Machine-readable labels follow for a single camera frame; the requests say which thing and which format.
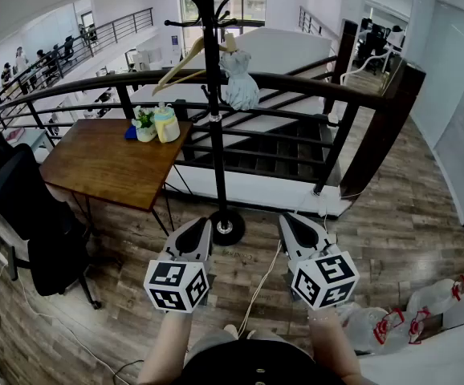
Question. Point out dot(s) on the wooden clothes hanger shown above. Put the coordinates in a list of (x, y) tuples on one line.
[(184, 60)]

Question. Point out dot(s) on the person's right forearm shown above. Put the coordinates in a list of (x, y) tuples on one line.
[(332, 343)]

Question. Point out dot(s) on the white curved pipe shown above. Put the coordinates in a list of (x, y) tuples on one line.
[(366, 64)]

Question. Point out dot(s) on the brown wooden table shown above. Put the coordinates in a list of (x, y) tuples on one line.
[(107, 163)]

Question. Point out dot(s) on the pink book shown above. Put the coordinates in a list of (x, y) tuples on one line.
[(15, 134)]

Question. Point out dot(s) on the dark staircase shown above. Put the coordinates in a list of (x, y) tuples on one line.
[(280, 151)]

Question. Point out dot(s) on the dark stair railing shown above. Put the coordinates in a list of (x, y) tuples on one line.
[(296, 84)]

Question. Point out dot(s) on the black metal balcony railing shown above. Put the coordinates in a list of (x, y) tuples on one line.
[(107, 28)]

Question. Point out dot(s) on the blue wall poster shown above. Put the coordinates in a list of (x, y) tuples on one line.
[(175, 41)]

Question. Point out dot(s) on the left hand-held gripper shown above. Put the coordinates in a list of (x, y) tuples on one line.
[(176, 283)]

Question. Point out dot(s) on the light blue small table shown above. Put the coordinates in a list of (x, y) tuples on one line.
[(31, 139)]

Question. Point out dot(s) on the black metal coat rack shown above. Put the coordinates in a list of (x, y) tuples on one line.
[(212, 94)]

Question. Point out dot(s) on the black office chair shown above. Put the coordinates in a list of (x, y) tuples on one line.
[(11, 191)]

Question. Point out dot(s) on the large glass window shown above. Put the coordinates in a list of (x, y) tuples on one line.
[(244, 2)]

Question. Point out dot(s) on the small potted flower plant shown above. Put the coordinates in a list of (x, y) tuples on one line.
[(145, 132)]

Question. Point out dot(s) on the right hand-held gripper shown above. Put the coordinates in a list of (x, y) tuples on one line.
[(324, 283)]

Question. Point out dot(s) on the light blue umbrella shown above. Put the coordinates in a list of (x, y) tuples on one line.
[(240, 86)]

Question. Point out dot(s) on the person's black shirt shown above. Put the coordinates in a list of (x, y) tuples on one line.
[(256, 363)]

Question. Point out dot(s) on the person's left forearm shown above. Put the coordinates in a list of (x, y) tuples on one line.
[(168, 343)]

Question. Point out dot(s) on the short black metal railing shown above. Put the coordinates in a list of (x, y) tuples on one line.
[(312, 22)]

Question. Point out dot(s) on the small blue object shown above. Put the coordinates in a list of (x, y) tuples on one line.
[(131, 133)]

